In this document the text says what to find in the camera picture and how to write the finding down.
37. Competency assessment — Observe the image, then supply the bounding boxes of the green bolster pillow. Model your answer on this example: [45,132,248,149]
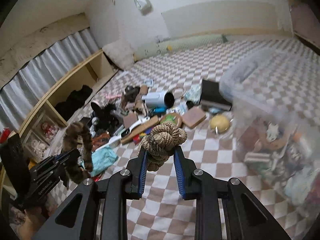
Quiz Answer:
[133,34,228,62]

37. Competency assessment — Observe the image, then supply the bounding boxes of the yellow wrapped bun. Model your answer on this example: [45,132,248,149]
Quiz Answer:
[209,114,231,134]

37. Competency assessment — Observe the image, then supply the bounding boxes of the colourful puzzle box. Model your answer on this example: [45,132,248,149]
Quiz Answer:
[133,127,153,145]

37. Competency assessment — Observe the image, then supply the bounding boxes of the black feather duster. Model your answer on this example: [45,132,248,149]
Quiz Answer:
[91,102,120,137]

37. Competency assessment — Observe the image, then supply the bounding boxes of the cream pillow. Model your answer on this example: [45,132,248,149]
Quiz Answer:
[102,39,135,70]

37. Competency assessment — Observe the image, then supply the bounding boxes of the jute rope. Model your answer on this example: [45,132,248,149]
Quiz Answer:
[138,120,188,172]

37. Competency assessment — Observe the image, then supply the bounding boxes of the round cork coaster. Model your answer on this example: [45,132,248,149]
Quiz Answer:
[159,113,182,128]

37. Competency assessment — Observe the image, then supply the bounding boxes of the clear plastic storage bin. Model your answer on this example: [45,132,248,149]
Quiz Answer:
[219,49,319,219]

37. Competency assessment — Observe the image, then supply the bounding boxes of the wooden shelf unit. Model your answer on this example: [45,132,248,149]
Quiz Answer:
[0,49,119,198]

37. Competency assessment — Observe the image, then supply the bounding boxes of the silver blue hair dryer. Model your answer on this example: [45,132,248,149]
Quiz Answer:
[142,91,175,109]

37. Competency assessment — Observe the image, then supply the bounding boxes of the teal paper packet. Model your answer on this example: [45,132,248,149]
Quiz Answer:
[90,146,118,177]

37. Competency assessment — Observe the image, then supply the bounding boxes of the brown furry toy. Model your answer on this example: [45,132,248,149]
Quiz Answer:
[61,121,93,184]

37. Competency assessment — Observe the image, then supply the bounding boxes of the long cork board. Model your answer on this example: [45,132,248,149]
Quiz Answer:
[120,116,159,144]

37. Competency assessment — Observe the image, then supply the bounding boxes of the grey curtain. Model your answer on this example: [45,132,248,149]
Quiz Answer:
[1,28,99,130]

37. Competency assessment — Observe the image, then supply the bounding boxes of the blue white floral pouch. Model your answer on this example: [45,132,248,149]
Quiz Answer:
[184,84,202,105]

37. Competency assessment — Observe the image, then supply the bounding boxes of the orange glasses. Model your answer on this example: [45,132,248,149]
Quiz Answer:
[92,132,110,152]

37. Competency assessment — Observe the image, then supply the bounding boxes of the black white box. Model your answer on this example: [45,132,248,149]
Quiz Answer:
[200,79,232,111]

